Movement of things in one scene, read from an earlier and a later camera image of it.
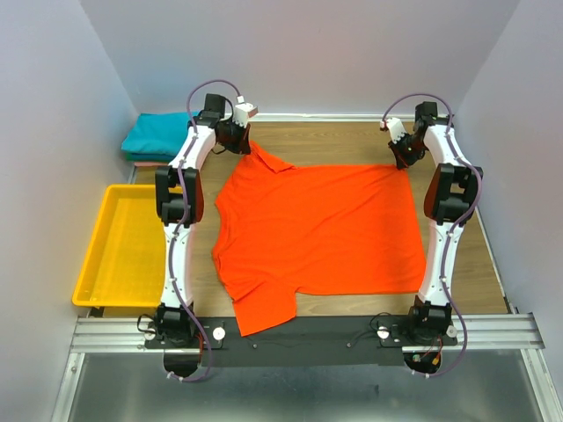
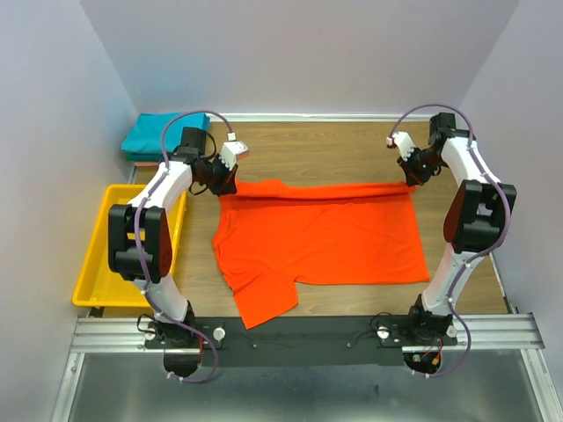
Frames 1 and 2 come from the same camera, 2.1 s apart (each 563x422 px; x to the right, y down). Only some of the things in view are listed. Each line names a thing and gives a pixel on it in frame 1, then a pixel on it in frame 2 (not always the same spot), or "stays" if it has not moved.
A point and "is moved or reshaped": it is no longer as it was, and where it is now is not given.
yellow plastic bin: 125,261 stays
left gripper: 241,145 → 227,185
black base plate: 310,340 stays
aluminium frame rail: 517,331 stays
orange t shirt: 281,229 is moved or reshaped
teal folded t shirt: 159,133 stays
